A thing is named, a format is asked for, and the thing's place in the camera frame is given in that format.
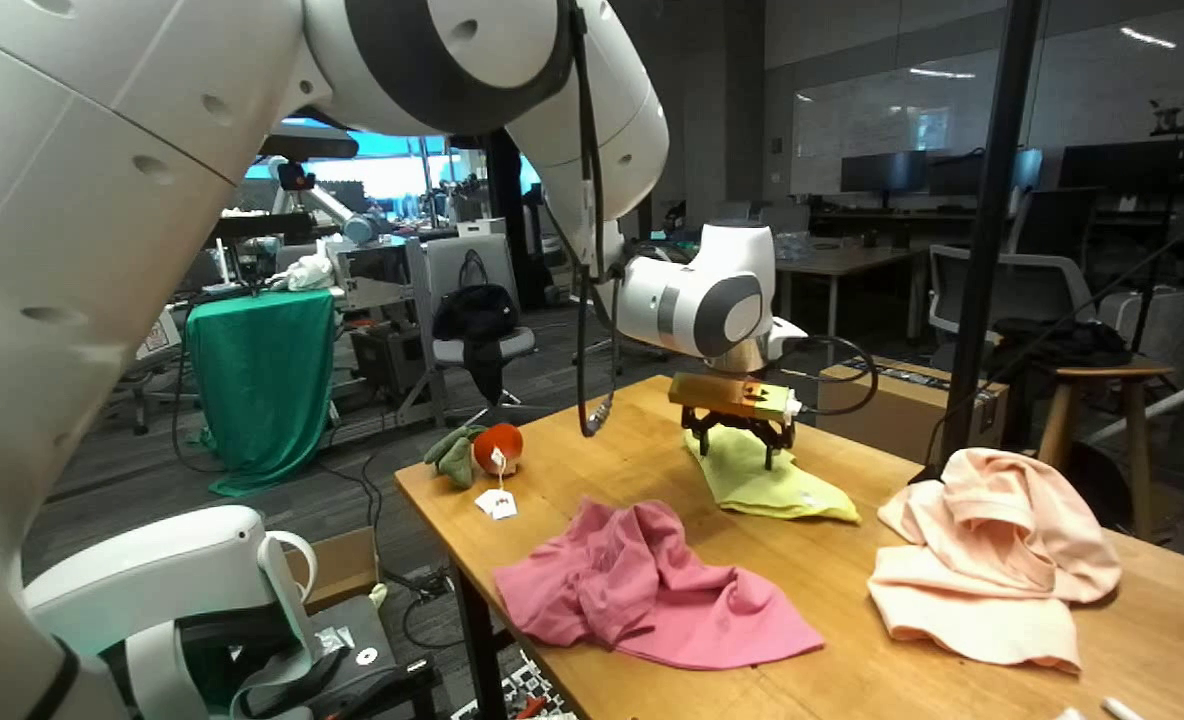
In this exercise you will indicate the cardboard box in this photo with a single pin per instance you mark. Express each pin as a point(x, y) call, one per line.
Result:
point(892, 404)

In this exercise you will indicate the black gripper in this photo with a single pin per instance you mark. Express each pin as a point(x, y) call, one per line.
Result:
point(710, 399)

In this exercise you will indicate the black vertical pole stand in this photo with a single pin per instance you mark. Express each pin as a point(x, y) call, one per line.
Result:
point(989, 227)

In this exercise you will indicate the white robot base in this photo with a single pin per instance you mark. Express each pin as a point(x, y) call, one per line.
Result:
point(107, 629)

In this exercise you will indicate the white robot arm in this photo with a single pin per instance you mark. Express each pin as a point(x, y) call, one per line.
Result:
point(131, 126)

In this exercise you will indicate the red green plush toy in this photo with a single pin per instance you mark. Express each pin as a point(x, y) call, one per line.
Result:
point(479, 448)

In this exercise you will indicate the green draped cloth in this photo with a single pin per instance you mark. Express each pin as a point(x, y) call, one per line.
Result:
point(265, 386)

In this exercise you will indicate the peach shirt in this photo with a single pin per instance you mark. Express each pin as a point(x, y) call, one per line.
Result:
point(989, 561)

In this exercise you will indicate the wooden stool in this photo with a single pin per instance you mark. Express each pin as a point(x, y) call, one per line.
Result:
point(1098, 437)

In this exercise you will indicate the pink cloth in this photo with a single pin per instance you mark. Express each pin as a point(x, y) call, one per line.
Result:
point(629, 580)

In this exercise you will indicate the yellow-green cloth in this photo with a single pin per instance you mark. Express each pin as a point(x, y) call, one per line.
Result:
point(737, 481)

